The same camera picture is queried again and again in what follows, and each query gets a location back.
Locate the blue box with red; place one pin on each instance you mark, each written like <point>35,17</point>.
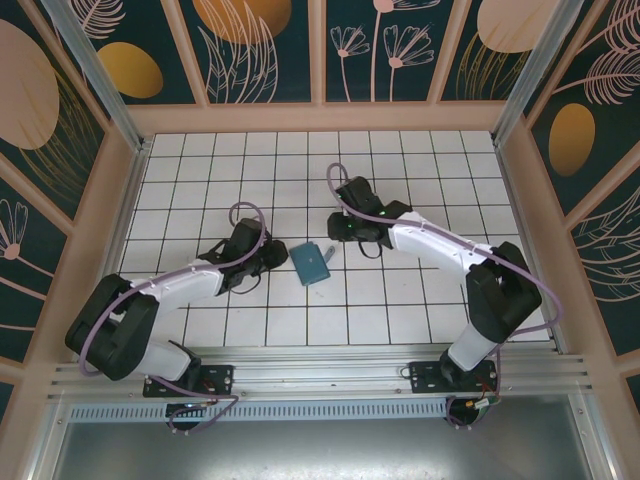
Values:
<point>310,265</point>

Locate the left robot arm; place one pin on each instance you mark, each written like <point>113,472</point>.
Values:
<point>185,285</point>

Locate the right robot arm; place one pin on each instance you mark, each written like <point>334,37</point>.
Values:
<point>430,240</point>

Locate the grey metal sheet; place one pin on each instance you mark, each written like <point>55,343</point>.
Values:
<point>320,450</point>

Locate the small wiring connector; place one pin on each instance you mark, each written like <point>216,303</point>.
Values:
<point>485,404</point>

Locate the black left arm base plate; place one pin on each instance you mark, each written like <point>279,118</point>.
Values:
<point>220,377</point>

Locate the aluminium mounting rail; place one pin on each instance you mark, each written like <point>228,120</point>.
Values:
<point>320,370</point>

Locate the aluminium side rail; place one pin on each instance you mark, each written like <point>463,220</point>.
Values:
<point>132,195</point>
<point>525,235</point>

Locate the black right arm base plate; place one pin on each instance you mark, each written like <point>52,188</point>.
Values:
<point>425,375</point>

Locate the aluminium corner post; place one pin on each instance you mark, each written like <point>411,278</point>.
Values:
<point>95,65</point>
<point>530,65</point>

